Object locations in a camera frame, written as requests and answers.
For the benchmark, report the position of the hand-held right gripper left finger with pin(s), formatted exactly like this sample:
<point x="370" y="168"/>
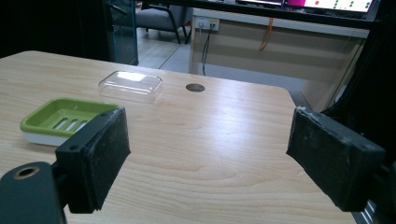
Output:
<point x="93" y="158"/>

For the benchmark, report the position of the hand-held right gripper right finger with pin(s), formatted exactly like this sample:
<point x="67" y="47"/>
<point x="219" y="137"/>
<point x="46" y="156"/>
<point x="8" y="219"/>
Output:
<point x="330" y="155"/>

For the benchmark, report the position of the green and white soap dish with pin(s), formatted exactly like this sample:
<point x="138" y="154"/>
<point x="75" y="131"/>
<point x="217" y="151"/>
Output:
<point x="59" y="119"/>

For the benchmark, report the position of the clear plastic lid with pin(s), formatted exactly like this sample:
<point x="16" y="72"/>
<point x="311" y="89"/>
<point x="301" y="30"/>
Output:
<point x="130" y="86"/>

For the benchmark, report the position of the beige desk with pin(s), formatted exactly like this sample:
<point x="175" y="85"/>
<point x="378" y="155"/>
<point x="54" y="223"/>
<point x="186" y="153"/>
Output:
<point x="274" y="46"/>

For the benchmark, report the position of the round table grommet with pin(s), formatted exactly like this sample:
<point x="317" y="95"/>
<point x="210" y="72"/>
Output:
<point x="195" y="87"/>

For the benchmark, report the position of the glass partition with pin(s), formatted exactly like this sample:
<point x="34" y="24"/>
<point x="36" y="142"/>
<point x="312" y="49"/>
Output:
<point x="123" y="31"/>

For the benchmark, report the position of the grey armchair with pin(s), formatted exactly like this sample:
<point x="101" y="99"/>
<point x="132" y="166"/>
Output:
<point x="163" y="17"/>

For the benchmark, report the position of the white wall socket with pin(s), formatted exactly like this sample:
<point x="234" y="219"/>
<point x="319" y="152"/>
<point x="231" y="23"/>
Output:
<point x="207" y="23"/>

